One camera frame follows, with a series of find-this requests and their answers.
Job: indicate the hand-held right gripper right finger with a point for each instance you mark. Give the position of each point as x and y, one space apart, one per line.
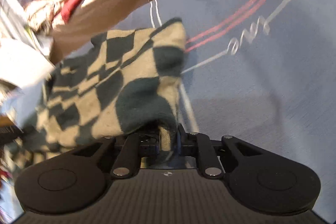
189 145

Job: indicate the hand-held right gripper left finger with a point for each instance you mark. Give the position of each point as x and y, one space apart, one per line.
149 148

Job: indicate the green and cream checkered sweater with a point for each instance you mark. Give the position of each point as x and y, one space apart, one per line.
118 69

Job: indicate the blue blanket with pink stripes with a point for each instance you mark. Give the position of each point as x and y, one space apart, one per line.
249 82

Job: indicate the tan quilt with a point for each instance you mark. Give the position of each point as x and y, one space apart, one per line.
118 3

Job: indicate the white paper sheet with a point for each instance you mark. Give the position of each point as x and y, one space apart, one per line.
18 61

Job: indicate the white floral cloth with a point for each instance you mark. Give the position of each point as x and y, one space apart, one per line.
42 11

